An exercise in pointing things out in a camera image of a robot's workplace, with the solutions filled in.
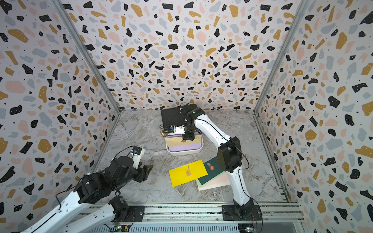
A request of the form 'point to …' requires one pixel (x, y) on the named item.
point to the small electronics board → (120, 228)
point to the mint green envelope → (199, 183)
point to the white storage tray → (187, 152)
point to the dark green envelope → (213, 169)
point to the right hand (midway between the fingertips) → (185, 135)
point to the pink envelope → (222, 179)
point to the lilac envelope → (183, 147)
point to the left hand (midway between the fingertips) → (149, 165)
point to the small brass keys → (163, 133)
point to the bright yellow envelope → (187, 173)
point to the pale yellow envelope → (177, 141)
